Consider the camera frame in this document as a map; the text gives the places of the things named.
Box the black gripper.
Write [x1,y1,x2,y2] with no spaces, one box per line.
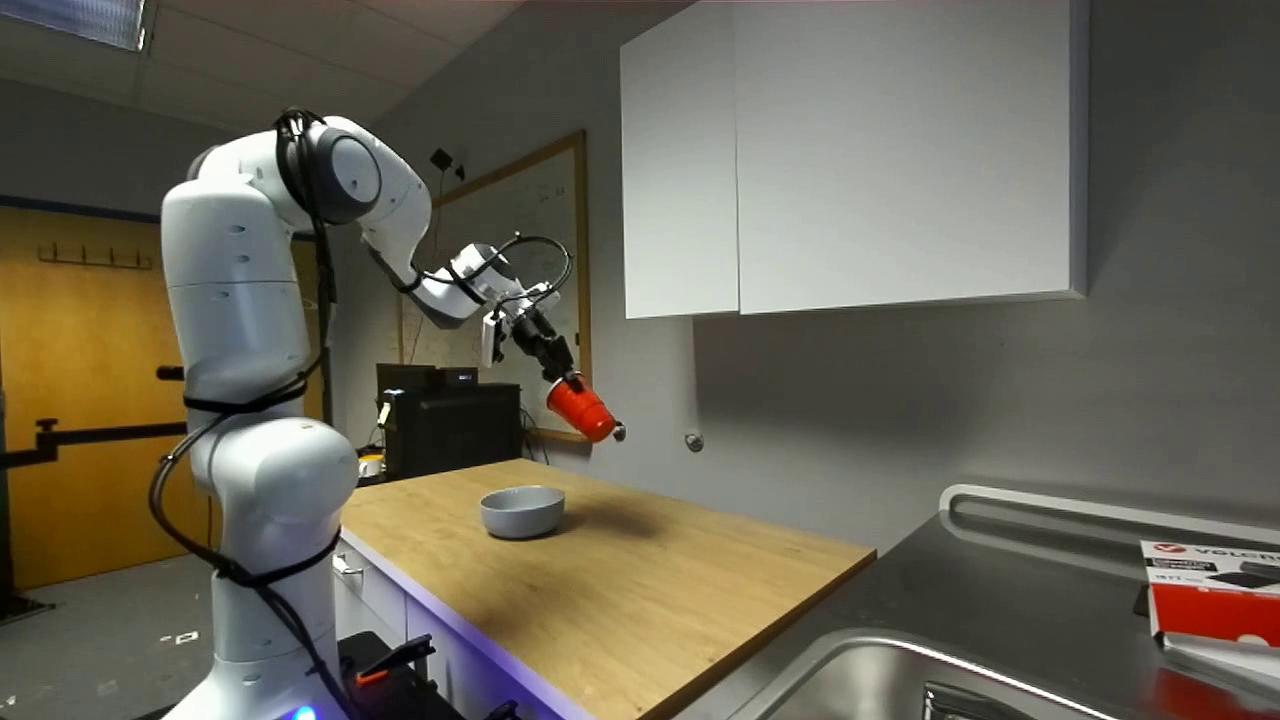
[512,301,593,402]

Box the red plastic cup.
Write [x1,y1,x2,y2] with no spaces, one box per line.
[545,377,629,448]

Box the grey ceramic bowl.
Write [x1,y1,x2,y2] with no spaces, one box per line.
[476,486,566,545]

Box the black box appliance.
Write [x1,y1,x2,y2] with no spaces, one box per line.
[372,359,522,486]

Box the stainless steel sink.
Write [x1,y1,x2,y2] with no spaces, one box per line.
[724,630,1134,720]

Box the yellow wooden door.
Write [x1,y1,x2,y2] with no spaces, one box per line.
[0,195,332,596]

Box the ceiling light panel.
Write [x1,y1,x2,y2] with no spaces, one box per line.
[0,0,151,58]

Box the red and white box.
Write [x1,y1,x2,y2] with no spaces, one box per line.
[1134,537,1280,672]

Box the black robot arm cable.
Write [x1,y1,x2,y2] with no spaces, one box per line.
[142,107,576,720]

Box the white wall cabinet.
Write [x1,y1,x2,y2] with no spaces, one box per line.
[616,0,1093,323]

